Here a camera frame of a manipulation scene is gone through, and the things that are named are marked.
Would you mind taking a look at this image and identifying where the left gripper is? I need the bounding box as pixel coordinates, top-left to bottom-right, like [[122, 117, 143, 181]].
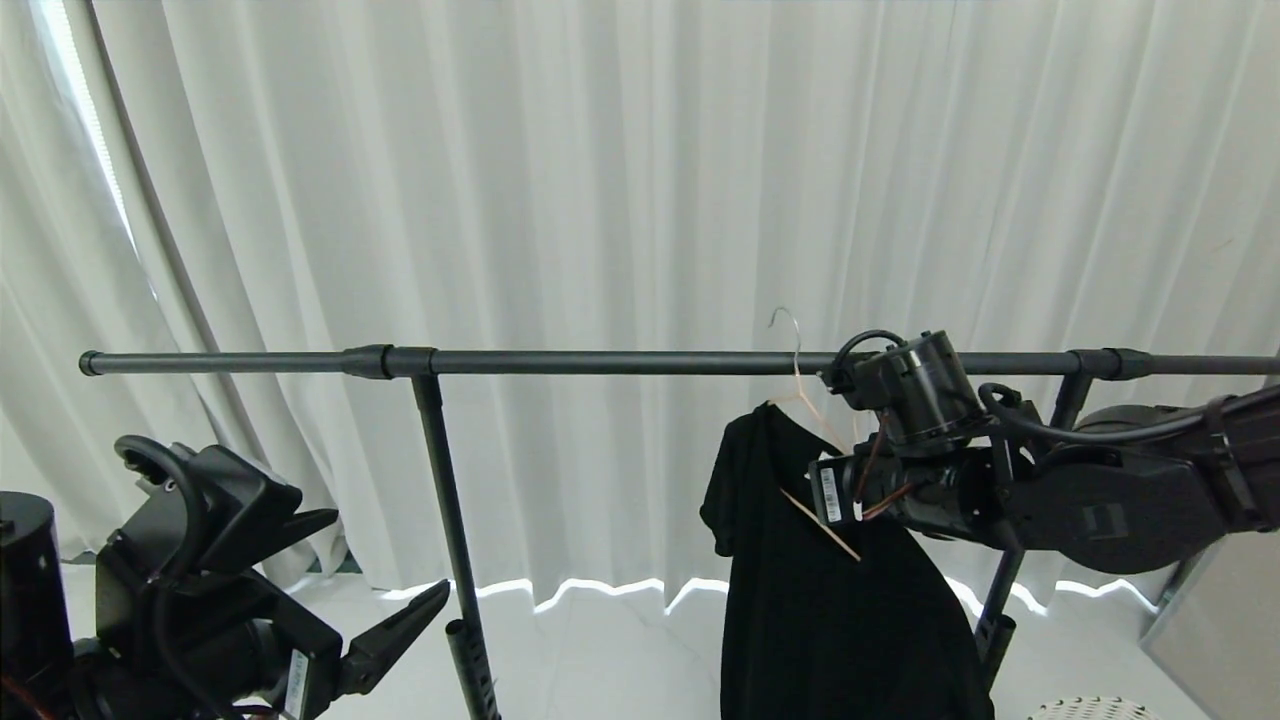
[[70, 507, 452, 720]]

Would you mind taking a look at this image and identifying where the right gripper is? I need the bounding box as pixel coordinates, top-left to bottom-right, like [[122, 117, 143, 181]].
[[808, 447, 1003, 546]]

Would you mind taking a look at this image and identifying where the pink clothes hanger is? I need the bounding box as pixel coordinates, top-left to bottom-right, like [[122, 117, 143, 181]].
[[766, 306, 863, 563]]

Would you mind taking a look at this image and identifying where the black T-shirt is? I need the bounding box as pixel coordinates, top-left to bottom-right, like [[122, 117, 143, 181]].
[[698, 400, 997, 720]]

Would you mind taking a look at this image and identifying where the white laundry basket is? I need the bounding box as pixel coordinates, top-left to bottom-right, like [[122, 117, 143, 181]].
[[1030, 697, 1161, 720]]

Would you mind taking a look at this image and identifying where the black clothes rack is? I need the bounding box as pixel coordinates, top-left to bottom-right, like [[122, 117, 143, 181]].
[[78, 345, 1280, 720]]

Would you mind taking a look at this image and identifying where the white curtain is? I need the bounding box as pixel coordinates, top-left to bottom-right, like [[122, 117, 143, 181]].
[[0, 0, 1280, 613]]

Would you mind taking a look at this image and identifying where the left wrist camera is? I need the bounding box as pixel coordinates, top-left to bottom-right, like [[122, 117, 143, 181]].
[[118, 443, 304, 581]]

